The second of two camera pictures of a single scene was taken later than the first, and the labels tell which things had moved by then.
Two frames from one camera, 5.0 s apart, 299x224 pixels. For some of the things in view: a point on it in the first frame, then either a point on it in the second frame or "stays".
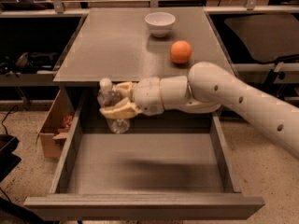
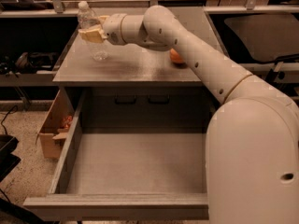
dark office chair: (268, 36) stays
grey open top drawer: (166, 167) stays
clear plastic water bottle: (107, 96) → (88, 19)
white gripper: (147, 94) → (114, 28)
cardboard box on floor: (55, 128) stays
